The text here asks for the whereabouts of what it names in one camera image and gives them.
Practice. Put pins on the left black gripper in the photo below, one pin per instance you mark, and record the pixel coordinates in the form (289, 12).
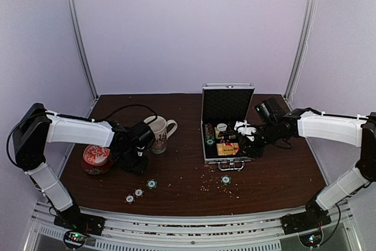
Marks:
(140, 169)

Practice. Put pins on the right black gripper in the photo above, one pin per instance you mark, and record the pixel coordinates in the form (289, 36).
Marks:
(254, 151)

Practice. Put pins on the green poker chip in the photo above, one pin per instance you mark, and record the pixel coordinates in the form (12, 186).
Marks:
(151, 184)
(226, 180)

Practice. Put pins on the poker chip white centre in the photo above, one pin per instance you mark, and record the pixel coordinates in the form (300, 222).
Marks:
(139, 193)

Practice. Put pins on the white dealer button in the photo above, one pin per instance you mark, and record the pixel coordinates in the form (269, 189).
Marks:
(222, 127)

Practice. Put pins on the blue yellow card deck box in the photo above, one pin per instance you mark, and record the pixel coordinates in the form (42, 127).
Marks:
(216, 133)

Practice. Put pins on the white decorated mug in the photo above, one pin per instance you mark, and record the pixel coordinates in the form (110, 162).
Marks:
(162, 129)

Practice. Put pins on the aluminium poker case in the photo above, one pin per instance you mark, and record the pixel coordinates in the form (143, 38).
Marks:
(224, 103)

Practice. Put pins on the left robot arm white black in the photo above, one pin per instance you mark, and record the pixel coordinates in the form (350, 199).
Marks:
(40, 126)

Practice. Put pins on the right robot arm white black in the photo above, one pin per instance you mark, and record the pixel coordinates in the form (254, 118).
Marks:
(358, 131)

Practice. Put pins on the yellow big blind button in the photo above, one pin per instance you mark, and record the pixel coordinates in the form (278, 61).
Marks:
(227, 150)

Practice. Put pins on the red yellow card deck box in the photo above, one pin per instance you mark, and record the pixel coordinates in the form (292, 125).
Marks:
(220, 146)

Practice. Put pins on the red patterned bowl with lid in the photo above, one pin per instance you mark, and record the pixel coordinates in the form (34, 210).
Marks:
(96, 160)

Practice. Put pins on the green red chip stack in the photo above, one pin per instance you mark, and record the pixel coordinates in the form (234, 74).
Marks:
(209, 134)

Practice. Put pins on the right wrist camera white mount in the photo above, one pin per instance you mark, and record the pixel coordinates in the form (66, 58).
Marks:
(245, 130)

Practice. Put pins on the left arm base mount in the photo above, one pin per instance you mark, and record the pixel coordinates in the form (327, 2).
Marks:
(77, 234)

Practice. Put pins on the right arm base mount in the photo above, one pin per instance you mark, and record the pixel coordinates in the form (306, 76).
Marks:
(305, 227)

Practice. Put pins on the front aluminium rail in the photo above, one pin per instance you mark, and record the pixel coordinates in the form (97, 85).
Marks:
(255, 231)

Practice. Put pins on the right aluminium frame post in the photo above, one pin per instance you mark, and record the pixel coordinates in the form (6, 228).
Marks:
(301, 51)

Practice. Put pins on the aluminium frame post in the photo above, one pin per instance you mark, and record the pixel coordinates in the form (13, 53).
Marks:
(301, 51)
(81, 48)

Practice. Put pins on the left aluminium frame post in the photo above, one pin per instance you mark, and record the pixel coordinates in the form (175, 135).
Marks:
(81, 48)

